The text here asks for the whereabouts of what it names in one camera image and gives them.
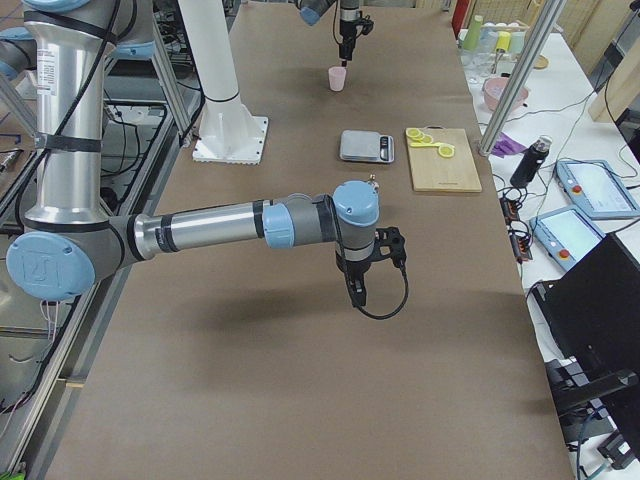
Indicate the lemon slice front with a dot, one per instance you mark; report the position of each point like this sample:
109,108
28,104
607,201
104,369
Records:
411,132

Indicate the pink plastic cup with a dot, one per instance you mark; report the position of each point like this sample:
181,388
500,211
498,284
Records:
337,78

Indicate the lemon slice single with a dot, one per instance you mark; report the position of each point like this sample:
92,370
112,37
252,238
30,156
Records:
446,150

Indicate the aluminium frame post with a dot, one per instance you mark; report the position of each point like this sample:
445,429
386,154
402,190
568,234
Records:
537,36

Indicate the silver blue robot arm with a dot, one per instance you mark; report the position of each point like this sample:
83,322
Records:
70,243
311,12

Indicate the green cup lying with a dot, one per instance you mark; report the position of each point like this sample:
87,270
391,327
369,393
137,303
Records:
471,39

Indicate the black water bottle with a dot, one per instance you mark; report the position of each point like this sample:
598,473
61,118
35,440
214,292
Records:
531,161

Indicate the blue teach pendant near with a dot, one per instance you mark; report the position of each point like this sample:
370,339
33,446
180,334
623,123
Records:
567,235

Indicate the purple cloth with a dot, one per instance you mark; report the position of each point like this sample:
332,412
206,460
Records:
507,146

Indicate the wooden cutting board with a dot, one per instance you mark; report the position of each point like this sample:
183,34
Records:
432,173

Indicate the grey digital kitchen scale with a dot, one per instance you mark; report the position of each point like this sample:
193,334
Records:
367,147

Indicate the blue teach pendant far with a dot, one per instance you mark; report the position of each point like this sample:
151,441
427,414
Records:
594,188

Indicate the pink bowl with ice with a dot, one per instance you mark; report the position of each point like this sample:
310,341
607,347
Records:
493,89

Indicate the glass sauce bottle steel spout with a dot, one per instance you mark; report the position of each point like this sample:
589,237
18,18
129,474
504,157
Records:
373,182

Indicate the yellow plastic knife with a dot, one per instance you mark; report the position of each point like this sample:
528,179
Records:
425,145

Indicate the blue teach pendant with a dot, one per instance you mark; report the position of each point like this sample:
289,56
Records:
567,235
594,188

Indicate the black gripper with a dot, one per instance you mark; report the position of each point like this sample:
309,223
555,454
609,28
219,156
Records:
355,270
347,28

